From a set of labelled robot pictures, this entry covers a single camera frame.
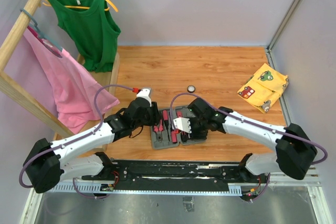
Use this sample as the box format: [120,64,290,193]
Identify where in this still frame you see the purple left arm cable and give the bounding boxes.
[18,84,140,200]

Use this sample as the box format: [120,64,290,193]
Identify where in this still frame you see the black electrical tape roll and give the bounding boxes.
[187,85,196,93]

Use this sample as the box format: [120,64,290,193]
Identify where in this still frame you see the wooden clothes rack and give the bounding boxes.
[0,0,120,152]

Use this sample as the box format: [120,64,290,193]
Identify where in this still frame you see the pink shirt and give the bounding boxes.
[23,27,121,135]

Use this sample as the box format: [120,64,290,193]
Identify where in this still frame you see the grey clothes hanger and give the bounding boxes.
[20,8,62,58]

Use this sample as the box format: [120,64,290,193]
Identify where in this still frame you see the grey plastic tool case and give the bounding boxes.
[150,108,207,150]

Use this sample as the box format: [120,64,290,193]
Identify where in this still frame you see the aluminium frame post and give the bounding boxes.
[265,0,320,51]

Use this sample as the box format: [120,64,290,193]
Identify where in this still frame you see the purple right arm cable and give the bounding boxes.
[169,92,329,204]

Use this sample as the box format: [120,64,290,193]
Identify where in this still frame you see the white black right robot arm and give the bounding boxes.
[188,98,317,182]

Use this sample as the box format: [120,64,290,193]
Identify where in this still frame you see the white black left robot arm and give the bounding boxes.
[19,97,161,194]

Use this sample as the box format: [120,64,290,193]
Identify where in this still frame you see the pink handled pliers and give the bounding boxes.
[153,120,164,142]

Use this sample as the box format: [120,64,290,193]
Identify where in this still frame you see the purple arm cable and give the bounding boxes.
[18,84,140,200]
[169,92,329,204]

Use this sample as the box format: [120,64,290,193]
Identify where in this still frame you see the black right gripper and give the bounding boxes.
[184,118,209,140]

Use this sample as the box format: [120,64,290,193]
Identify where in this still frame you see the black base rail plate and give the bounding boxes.
[81,159,266,191]

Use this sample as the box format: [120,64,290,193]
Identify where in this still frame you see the green tank top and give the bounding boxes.
[47,0,121,72]

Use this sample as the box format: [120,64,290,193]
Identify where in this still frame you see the yellow patterned cloth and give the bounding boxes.
[237,63,289,113]

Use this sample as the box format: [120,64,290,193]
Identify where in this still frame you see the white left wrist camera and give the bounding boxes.
[132,87,152,106]

